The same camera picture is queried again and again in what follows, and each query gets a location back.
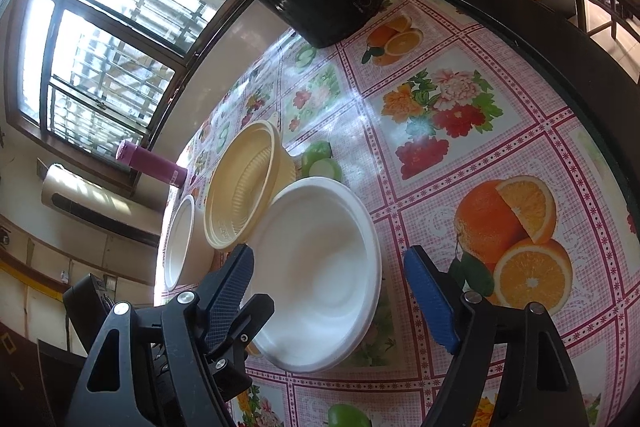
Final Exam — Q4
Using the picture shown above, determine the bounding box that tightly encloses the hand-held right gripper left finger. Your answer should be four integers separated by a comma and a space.
64, 244, 257, 427

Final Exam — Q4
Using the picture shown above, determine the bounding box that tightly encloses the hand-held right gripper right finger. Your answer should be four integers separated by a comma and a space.
403, 245, 592, 427

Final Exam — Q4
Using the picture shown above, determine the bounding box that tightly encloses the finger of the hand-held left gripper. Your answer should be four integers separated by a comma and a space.
202, 292, 277, 404

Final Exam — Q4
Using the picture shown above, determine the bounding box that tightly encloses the small white bowl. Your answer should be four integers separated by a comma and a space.
163, 194, 213, 292

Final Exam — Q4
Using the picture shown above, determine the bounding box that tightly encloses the large white bowl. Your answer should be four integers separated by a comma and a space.
245, 177, 383, 373

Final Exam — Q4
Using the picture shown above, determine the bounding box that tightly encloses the cream plastic colander bowl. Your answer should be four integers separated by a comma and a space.
215, 119, 297, 238
204, 121, 281, 251

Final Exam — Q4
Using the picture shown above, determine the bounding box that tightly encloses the white standing air conditioner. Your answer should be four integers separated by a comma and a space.
41, 163, 162, 249

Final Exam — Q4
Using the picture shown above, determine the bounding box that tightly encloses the magenta thermos bottle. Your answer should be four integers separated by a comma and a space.
116, 139, 188, 188

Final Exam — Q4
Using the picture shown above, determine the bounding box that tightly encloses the dark wooden table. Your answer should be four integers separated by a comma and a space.
380, 0, 640, 258

